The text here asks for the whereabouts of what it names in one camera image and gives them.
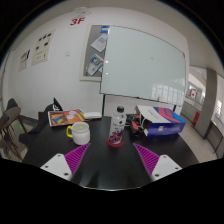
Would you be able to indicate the small white wall poster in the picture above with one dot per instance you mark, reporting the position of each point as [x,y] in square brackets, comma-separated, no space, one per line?
[24,60]

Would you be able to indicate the black bag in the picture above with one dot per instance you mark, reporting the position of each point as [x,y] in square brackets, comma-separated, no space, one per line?
[40,128]

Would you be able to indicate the brown chair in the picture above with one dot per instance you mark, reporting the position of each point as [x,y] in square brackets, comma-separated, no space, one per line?
[10,115]

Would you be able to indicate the large white wall poster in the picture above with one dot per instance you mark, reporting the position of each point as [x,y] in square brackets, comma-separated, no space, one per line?
[43,47]

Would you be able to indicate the clear black-capped drink bottle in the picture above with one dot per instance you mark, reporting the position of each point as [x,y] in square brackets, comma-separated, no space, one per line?
[118,126]

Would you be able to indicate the colourful printed book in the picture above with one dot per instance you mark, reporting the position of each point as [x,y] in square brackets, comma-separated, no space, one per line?
[63,117]

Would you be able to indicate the small white oblong case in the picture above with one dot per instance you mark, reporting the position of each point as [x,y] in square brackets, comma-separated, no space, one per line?
[93,115]

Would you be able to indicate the black and red hand tool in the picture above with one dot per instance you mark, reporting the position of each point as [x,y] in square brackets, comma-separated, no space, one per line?
[135,126]

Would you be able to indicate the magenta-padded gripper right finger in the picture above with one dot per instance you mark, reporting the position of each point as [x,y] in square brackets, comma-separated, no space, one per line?
[165,166]

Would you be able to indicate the red wall floor sign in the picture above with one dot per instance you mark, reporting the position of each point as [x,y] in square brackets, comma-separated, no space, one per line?
[77,21]

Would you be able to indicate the red and white banner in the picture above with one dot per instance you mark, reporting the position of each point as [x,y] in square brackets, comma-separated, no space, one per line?
[192,93]

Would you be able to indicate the whiteboard on stand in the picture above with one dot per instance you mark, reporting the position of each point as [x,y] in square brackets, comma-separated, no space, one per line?
[143,63]

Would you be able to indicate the blue and white cardboard box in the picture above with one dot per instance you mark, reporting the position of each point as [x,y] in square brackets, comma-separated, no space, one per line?
[163,125]

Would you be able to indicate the flat round red coaster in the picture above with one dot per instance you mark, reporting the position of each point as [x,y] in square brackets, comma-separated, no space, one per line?
[115,144]

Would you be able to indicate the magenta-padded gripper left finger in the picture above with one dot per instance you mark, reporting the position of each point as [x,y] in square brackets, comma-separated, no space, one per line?
[58,165]

